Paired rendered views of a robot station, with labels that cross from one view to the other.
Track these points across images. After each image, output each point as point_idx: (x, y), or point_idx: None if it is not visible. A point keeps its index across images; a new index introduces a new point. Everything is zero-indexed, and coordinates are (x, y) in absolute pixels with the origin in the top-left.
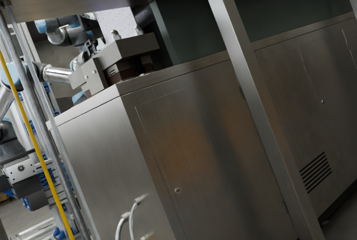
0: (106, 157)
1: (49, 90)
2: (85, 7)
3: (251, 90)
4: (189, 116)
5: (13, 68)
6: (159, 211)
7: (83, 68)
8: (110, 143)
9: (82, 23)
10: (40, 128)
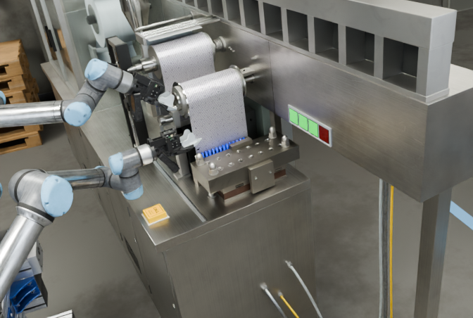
0: (266, 243)
1: None
2: None
3: (291, 162)
4: None
5: (65, 188)
6: (308, 261)
7: (255, 170)
8: (279, 228)
9: (141, 111)
10: (387, 217)
